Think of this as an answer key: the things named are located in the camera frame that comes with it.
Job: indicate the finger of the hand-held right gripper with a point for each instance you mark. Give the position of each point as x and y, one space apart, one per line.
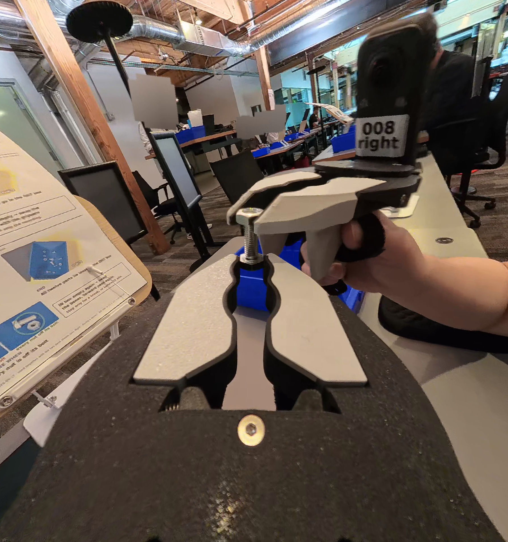
309 207
279 180

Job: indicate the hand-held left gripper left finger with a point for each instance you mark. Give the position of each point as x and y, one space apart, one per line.
194 326

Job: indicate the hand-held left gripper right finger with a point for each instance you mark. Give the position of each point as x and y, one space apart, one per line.
317 334

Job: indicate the large steel hex nut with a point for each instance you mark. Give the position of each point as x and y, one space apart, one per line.
249 216

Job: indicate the thick short steel bolt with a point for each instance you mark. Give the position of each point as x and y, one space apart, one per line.
250 239

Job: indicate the blue plastic bin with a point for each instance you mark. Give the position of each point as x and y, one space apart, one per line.
190 135
343 142
252 292

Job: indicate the person's right forearm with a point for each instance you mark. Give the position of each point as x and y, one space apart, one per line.
478 300

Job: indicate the person's right hand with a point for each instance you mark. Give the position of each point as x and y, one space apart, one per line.
398 266

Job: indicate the black floor lamp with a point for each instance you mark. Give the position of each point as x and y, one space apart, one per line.
316 68
99 19

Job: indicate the wooden top desk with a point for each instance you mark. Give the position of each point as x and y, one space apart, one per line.
211 136

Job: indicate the display screen on black stand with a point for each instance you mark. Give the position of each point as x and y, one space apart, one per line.
177 169

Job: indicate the wooden display board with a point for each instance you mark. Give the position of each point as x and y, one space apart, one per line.
115 239

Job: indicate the black office chair with armrests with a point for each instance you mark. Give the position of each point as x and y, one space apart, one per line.
161 207

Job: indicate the round desk cap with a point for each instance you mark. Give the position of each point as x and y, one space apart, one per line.
444 240

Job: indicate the laminated instruction sheet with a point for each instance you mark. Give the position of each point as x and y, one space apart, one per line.
46 262

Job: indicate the white stand base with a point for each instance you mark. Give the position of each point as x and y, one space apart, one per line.
55 419

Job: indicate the wooden support post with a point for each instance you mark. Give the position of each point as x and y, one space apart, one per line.
80 106
263 72

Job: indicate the silver ventilation duct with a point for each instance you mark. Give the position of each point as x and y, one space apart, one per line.
152 27

